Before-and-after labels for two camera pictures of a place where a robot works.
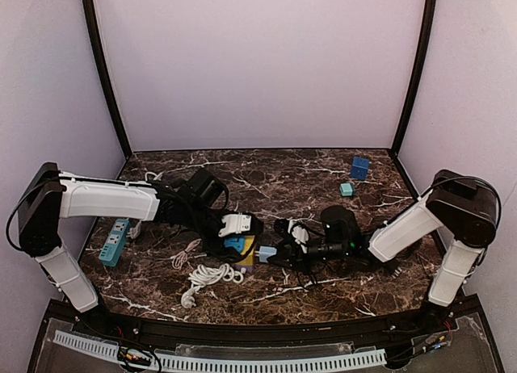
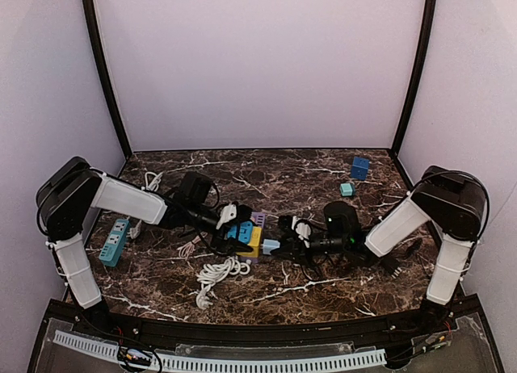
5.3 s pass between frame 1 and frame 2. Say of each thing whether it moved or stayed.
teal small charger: stayed
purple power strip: moved
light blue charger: moved
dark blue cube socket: stayed
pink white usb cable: moved
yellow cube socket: moved
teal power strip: stayed
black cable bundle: moved
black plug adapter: stayed
